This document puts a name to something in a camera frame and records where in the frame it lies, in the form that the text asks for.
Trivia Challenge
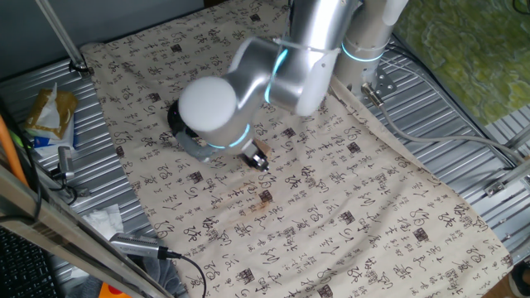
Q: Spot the crumpled white tissue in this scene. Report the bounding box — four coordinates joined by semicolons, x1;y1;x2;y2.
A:
80;203;125;242

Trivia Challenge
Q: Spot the black keyboard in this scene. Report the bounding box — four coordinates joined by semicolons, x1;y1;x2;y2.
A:
0;225;60;298

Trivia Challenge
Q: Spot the green textured mat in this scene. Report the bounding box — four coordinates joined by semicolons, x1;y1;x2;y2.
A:
391;0;530;127

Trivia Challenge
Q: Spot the thin metal pole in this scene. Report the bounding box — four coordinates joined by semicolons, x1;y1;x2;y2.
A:
34;0;91;76

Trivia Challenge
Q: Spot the orange pole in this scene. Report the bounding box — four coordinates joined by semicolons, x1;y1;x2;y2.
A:
0;114;29;188

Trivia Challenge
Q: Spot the aluminium profile with bracket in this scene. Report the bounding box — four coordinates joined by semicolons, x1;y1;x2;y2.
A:
483;123;530;198

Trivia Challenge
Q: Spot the small silver camera on stand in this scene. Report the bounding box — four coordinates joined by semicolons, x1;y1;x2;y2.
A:
48;145;79;184

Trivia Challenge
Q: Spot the beige calligraphy print cloth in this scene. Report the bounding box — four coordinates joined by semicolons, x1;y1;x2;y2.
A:
80;0;514;298

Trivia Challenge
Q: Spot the orange emergency stop box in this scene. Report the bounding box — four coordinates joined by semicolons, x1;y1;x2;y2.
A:
98;282;134;298

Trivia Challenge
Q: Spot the black camera cable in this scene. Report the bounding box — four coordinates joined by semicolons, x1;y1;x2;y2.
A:
177;254;208;298

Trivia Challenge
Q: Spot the aluminium frame bar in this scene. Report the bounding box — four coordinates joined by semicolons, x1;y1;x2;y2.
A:
0;165;174;298

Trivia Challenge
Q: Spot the yellow tissue pack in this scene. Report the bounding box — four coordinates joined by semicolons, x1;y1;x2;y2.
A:
23;82;80;157

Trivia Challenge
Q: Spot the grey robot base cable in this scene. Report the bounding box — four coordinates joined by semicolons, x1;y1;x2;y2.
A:
360;82;529;166

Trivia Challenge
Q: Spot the dark shoe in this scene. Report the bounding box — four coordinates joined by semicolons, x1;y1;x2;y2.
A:
508;260;530;298

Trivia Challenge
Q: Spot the black round digital scale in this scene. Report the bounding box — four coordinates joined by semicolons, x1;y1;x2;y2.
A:
166;101;200;146

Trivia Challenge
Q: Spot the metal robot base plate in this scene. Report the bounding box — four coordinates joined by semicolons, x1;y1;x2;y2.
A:
351;65;398;105

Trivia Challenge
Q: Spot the long silver camera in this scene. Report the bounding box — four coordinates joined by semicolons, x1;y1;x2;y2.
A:
108;232;182;261

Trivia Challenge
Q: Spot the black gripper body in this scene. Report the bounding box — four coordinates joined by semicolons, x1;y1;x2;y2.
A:
242;141;266;166

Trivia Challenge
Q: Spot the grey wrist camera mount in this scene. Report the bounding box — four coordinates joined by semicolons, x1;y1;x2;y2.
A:
176;131;220;163

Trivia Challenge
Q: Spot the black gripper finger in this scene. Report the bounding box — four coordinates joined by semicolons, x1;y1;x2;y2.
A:
250;152;270;172

